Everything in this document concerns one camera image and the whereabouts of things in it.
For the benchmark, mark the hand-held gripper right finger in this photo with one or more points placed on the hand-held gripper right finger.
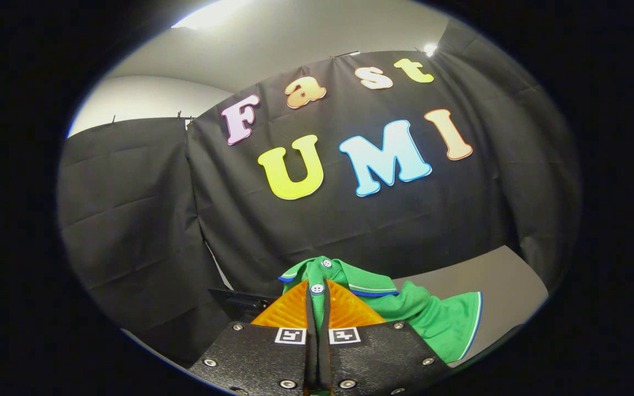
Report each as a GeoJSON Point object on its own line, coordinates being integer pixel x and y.
{"type": "Point", "coordinates": [377, 357]}

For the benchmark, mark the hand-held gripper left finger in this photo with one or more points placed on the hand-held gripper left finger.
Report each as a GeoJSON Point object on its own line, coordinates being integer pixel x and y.
{"type": "Point", "coordinates": [256, 363]}

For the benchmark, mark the green polo shirt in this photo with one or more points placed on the green polo shirt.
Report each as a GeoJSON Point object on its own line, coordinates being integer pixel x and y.
{"type": "Point", "coordinates": [432, 319]}

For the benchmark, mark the grey cabinet with dark top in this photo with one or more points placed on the grey cabinet with dark top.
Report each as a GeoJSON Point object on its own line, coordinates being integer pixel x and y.
{"type": "Point", "coordinates": [493, 280]}

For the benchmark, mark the black backdrop cloth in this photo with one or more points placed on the black backdrop cloth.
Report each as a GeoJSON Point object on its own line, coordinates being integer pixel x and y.
{"type": "Point", "coordinates": [130, 209]}

